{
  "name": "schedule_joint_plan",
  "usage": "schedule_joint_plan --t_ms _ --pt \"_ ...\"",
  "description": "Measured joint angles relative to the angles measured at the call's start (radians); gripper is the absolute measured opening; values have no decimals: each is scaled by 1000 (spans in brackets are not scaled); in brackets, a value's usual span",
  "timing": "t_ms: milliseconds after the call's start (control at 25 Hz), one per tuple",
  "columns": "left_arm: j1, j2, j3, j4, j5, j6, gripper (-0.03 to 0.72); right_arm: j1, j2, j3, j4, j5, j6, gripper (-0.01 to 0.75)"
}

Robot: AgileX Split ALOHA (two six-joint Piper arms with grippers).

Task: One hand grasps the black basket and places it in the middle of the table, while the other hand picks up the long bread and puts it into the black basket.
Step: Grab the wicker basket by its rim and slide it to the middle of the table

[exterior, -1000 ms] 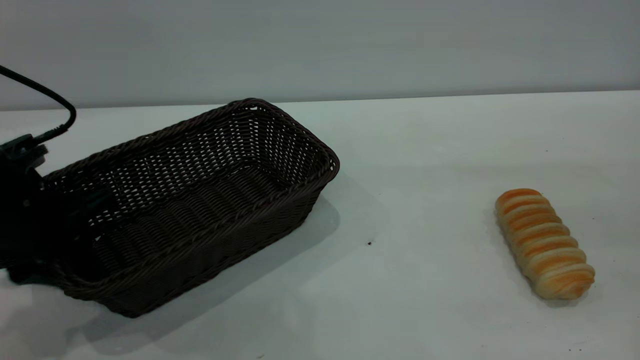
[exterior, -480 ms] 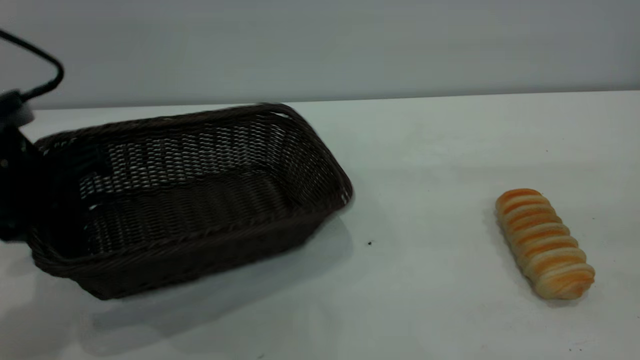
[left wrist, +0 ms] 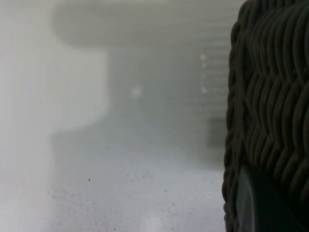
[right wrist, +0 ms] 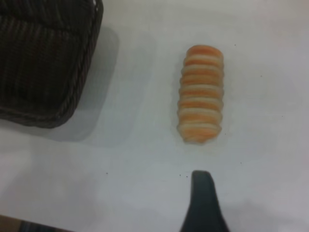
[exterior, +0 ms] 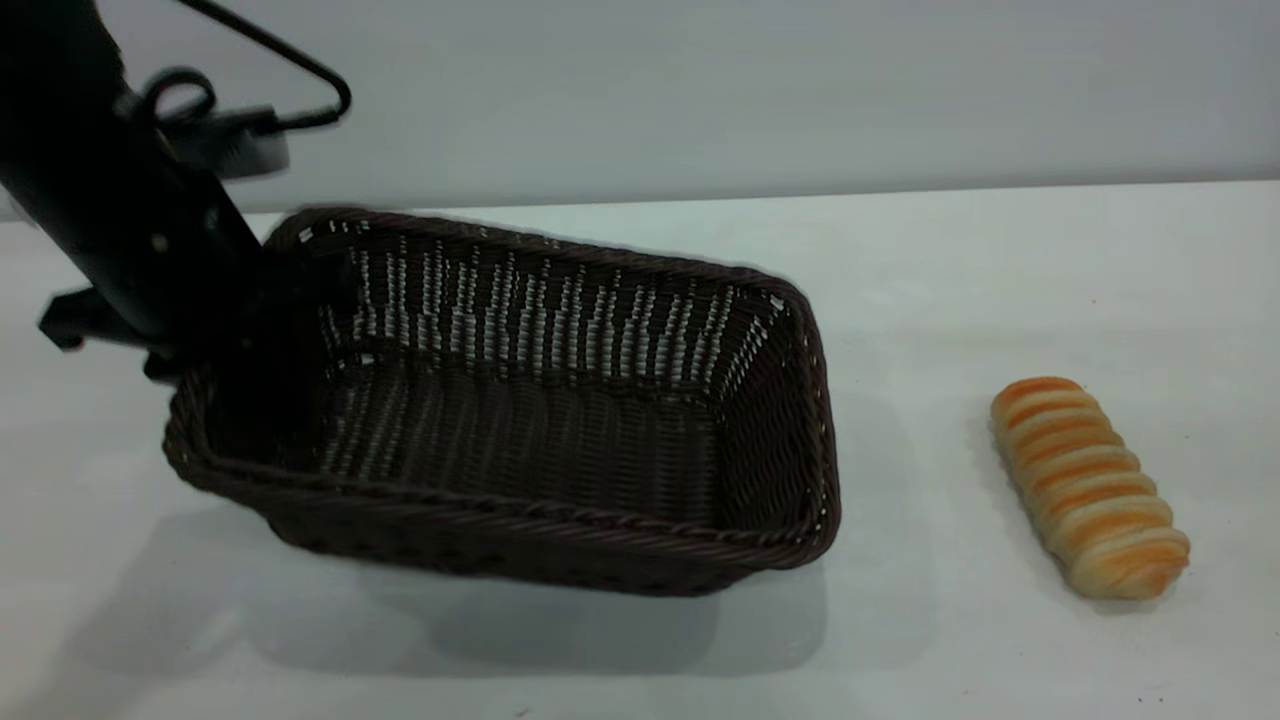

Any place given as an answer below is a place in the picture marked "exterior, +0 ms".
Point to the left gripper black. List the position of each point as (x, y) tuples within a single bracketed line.
[(170, 280)]

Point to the dark brown woven basket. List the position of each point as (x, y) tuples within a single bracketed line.
[(520, 450)]

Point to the orange striped bread roll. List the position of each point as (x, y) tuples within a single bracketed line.
[(1090, 490)]

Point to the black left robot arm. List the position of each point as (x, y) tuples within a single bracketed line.
[(70, 120)]

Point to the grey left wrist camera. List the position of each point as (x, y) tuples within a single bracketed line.
[(240, 145)]

